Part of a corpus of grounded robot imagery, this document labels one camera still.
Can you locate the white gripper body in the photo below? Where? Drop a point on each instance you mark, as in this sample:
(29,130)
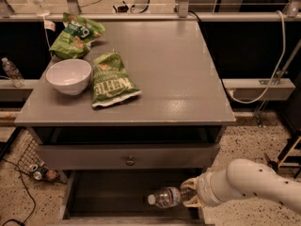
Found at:
(203,187)

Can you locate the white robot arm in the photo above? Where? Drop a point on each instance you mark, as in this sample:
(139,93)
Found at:
(243,179)

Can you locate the white ceramic bowl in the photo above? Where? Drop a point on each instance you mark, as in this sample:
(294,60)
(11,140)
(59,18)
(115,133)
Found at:
(70,76)

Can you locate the soda can right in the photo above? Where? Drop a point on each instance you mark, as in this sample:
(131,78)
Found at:
(38,175)

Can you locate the wire basket on floor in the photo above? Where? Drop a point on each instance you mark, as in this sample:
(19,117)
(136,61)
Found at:
(29,156)

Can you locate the open grey middle drawer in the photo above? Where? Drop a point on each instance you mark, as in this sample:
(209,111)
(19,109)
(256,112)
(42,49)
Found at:
(119,197)

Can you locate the grey wooden drawer cabinet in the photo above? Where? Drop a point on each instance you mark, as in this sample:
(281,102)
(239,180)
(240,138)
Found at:
(182,100)

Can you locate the green kettle chips bag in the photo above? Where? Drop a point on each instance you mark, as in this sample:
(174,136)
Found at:
(111,82)

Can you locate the soda can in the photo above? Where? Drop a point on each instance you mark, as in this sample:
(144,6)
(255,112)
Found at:
(33,167)
(38,175)

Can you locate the soda can left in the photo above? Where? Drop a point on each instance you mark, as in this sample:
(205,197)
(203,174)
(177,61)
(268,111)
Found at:
(33,167)

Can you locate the clear plastic water bottle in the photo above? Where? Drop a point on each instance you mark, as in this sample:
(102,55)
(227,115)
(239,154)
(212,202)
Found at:
(171,196)

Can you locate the black power adapter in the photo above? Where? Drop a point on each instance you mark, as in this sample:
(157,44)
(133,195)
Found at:
(121,9)

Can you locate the clear bottle on ledge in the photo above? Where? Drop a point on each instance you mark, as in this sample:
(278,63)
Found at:
(13,73)

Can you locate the wheeled black cart base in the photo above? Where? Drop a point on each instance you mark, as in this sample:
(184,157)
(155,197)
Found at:
(285,159)

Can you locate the green snack bag rear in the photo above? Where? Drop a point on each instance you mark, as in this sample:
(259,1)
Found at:
(75,39)

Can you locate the closed grey top drawer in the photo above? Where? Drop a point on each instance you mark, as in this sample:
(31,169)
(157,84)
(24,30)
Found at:
(128,156)

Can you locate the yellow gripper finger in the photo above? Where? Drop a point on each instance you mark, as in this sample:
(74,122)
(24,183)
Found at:
(190,183)
(193,202)

